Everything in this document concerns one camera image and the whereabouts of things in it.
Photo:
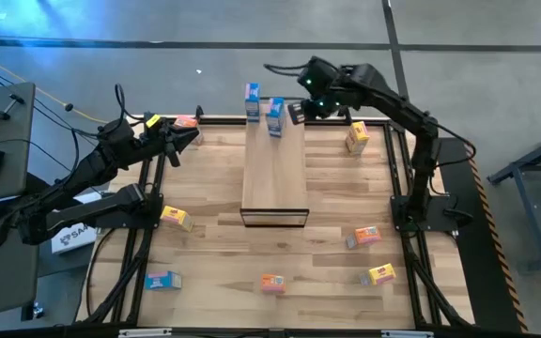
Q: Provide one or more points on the small silver desk fitting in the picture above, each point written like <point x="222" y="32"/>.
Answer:
<point x="37" y="311"/>

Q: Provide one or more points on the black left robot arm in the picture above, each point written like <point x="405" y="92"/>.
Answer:
<point x="82" y="169"/>

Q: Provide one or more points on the white printed cardboard box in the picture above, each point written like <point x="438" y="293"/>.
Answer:
<point x="71" y="239"/>

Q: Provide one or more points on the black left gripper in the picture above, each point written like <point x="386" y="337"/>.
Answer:
<point x="158" y="146"/>

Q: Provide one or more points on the blue Rice Krispies box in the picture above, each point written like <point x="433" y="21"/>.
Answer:
<point x="275" y="117"/>
<point x="162" y="281"/>
<point x="252" y="101"/>

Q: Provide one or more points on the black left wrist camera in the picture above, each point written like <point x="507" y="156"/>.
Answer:
<point x="146" y="132"/>

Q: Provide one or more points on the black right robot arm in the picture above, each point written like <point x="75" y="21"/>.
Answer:
<point x="392" y="101"/>

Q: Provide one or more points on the yellow Corn Pops box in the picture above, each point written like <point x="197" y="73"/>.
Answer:
<point x="175" y="216"/>
<point x="381" y="273"/>
<point x="358" y="136"/>

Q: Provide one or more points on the yellow tape tag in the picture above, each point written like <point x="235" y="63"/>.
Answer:
<point x="153" y="120"/>

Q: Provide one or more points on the orange Frosted Mini-Wheats box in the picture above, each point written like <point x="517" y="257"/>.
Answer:
<point x="273" y="283"/>
<point x="185" y="122"/>
<point x="366" y="235"/>

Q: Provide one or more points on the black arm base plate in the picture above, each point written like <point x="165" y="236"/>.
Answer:
<point x="129" y="220"/>
<point x="399" y="220"/>

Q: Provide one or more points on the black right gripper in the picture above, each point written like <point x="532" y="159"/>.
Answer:
<point x="324" y="108"/>

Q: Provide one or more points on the silver metal bracket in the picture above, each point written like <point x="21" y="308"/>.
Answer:
<point x="143" y="333"/>
<point x="406" y="334"/>

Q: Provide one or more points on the black mat with hazard stripes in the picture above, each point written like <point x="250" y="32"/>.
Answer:
<point x="479" y="281"/>

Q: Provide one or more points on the dark grey desk top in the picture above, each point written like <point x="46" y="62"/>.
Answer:
<point x="12" y="141"/>
<point x="3" y="281"/>

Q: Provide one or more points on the wooden shelf with black frame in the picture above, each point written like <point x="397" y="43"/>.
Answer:
<point x="274" y="178"/>

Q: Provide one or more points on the blue-grey metal stand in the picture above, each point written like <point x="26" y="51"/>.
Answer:
<point x="529" y="216"/>

